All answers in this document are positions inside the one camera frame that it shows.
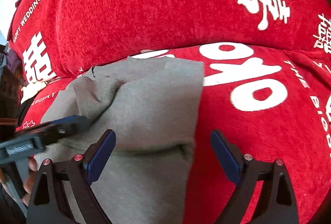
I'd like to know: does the grey knit sweater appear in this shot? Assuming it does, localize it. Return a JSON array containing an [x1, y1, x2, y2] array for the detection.
[[36, 57, 204, 223]]

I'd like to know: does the grey clothes pile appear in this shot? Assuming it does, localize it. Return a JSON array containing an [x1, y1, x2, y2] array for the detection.
[[1, 44, 26, 122]]

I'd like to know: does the person's left hand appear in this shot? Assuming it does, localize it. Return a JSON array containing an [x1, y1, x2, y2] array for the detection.
[[1, 157, 38, 206]]

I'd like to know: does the black garment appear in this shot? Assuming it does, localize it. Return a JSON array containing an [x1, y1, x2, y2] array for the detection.
[[16, 96, 36, 127]]

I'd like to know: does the cream white garment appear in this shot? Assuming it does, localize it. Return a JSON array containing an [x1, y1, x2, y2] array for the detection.
[[21, 81, 49, 104]]

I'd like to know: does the red wedding pillow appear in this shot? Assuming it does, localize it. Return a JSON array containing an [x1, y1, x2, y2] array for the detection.
[[8, 0, 330, 82]]

